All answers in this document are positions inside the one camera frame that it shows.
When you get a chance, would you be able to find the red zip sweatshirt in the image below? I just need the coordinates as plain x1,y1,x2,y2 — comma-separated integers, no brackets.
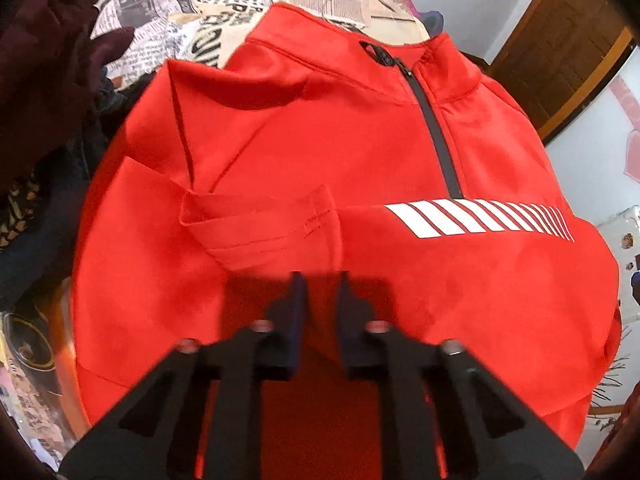
72,4,620,479

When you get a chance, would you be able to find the black folded garment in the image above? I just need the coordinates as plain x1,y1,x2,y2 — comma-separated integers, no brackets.
1,72,155,311

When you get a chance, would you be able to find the maroon folded garment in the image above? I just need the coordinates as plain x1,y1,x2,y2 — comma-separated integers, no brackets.
1,0,134,191

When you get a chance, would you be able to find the newspaper print bed sheet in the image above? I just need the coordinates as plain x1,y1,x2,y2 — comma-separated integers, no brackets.
93,0,430,89

